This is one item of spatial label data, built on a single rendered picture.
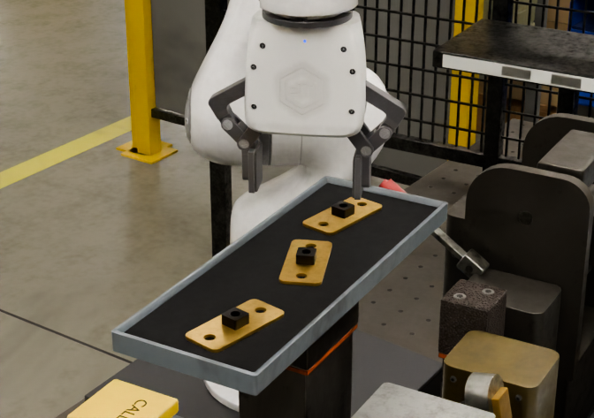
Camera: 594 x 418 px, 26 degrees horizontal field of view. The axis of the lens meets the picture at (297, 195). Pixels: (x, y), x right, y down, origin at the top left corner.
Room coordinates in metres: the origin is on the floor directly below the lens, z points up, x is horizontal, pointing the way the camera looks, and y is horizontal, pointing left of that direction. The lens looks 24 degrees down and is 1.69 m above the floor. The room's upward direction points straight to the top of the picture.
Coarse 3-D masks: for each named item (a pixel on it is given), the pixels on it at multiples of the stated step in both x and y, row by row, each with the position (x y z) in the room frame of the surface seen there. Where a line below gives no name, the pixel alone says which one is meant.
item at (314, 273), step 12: (300, 240) 1.08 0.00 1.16; (312, 240) 1.08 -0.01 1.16; (288, 252) 1.05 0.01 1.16; (300, 252) 1.03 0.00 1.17; (312, 252) 1.03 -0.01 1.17; (324, 252) 1.05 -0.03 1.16; (288, 264) 1.03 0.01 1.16; (300, 264) 1.03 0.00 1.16; (312, 264) 1.03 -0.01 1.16; (324, 264) 1.03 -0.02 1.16; (288, 276) 1.01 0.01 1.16; (300, 276) 1.01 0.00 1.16; (312, 276) 1.01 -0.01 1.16
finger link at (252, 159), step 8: (224, 120) 1.04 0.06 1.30; (232, 120) 1.04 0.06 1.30; (240, 120) 1.05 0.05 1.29; (224, 128) 1.04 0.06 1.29; (232, 128) 1.04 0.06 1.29; (240, 128) 1.04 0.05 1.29; (232, 136) 1.04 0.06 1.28; (256, 144) 1.04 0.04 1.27; (248, 152) 1.03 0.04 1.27; (256, 152) 1.03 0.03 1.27; (248, 160) 1.03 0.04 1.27; (256, 160) 1.03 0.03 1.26; (248, 168) 1.03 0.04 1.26; (256, 168) 1.03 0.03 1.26; (248, 176) 1.03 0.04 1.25; (256, 176) 1.03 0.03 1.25; (248, 184) 1.03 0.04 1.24; (256, 184) 1.03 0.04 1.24; (248, 192) 1.03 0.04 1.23
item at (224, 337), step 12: (252, 300) 0.96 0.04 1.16; (228, 312) 0.93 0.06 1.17; (240, 312) 0.93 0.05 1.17; (252, 312) 0.94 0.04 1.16; (264, 312) 0.94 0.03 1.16; (276, 312) 0.94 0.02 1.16; (204, 324) 0.92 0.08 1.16; (216, 324) 0.92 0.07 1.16; (228, 324) 0.92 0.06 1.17; (240, 324) 0.92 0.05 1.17; (252, 324) 0.92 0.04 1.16; (264, 324) 0.92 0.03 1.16; (192, 336) 0.90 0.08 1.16; (204, 336) 0.90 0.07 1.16; (216, 336) 0.90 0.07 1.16; (228, 336) 0.90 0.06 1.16; (240, 336) 0.90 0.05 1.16; (204, 348) 0.89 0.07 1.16; (216, 348) 0.88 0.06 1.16
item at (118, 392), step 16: (112, 384) 0.83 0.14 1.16; (128, 384) 0.83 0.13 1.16; (96, 400) 0.81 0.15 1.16; (112, 400) 0.81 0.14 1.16; (128, 400) 0.81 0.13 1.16; (144, 400) 0.81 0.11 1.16; (160, 400) 0.81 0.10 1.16; (176, 400) 0.81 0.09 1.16; (80, 416) 0.79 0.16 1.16; (96, 416) 0.79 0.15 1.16; (112, 416) 0.79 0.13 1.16; (128, 416) 0.79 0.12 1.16; (144, 416) 0.79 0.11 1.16; (160, 416) 0.79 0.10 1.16
